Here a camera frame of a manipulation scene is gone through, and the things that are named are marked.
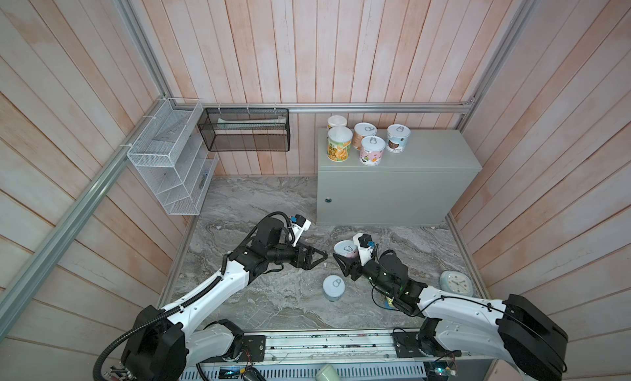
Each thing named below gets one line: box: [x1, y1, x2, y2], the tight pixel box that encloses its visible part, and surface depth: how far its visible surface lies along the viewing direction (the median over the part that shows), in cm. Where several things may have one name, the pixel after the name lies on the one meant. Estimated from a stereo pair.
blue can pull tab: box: [322, 274, 346, 303], surface depth 82 cm
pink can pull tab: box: [359, 135, 387, 166], surface depth 76 cm
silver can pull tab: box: [385, 123, 412, 154], surface depth 80 cm
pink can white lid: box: [333, 239, 359, 259], surface depth 78 cm
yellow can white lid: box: [327, 114, 348, 130], surface depth 81 cm
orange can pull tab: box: [352, 121, 378, 150], surface depth 80 cm
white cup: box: [315, 363, 342, 381], surface depth 65 cm
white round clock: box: [439, 270, 475, 298], surface depth 86 cm
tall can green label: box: [327, 125, 354, 163], surface depth 75 cm
